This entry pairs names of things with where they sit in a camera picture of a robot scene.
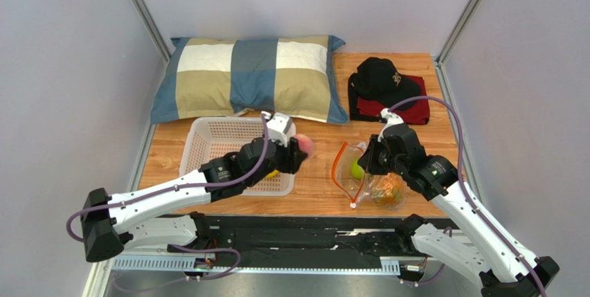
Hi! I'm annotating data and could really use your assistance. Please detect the pink fake peach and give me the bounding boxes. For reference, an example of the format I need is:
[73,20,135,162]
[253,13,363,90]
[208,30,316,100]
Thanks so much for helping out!
[294,134,315,159]

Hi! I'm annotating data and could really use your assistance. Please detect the yellow fake orange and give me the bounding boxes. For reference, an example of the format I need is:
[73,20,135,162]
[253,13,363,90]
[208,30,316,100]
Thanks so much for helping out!
[266,170,279,179]

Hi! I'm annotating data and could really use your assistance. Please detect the green fake apple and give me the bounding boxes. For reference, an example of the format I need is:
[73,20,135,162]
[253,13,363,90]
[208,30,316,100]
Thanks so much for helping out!
[350,159,365,180]

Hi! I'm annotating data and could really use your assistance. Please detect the clear zip top bag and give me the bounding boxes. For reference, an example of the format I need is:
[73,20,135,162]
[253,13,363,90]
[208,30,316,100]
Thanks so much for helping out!
[330,142,406,210]

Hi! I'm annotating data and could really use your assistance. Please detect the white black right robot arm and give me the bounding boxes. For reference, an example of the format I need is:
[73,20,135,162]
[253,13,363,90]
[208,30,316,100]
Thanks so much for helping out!
[358,123,560,296]

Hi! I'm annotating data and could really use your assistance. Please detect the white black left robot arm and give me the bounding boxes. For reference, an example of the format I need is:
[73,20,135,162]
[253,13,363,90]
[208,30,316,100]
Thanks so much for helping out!
[78,135,313,262]

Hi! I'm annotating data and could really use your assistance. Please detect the orange fake pineapple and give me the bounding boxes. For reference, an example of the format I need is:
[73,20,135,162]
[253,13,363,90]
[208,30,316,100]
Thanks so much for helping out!
[368,173,406,208]

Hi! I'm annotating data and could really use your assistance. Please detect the folded dark red cloth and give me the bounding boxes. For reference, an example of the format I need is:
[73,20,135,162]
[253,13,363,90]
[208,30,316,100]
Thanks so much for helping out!
[348,73,430,125]

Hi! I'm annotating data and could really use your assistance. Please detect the white perforated plastic basket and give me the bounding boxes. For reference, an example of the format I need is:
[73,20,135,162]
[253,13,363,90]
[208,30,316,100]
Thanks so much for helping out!
[179,117,295,197]

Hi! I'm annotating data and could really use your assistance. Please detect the black baseball cap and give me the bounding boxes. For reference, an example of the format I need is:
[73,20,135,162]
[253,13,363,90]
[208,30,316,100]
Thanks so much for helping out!
[348,57,422,109]

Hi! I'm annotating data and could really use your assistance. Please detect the checkered blue beige pillow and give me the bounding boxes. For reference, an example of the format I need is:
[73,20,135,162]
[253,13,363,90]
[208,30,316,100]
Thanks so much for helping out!
[150,35,349,125]

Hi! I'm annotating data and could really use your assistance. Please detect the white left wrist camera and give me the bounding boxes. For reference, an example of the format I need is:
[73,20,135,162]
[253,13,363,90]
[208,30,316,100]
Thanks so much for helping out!
[261,111,296,147]

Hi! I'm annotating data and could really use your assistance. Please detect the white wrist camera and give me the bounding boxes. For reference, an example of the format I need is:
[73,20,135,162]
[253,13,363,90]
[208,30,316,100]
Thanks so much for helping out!
[378,108,405,142]
[261,111,296,147]

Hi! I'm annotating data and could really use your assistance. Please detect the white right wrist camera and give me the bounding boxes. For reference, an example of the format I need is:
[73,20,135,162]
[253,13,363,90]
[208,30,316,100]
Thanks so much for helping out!
[378,108,405,142]

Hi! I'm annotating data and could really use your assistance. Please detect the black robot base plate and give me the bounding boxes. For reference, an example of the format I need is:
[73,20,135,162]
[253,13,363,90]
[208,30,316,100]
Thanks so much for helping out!
[166,211,462,270]

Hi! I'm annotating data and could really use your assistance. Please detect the aluminium frame rail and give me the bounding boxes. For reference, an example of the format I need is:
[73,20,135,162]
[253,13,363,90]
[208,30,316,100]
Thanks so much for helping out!
[82,229,526,297]

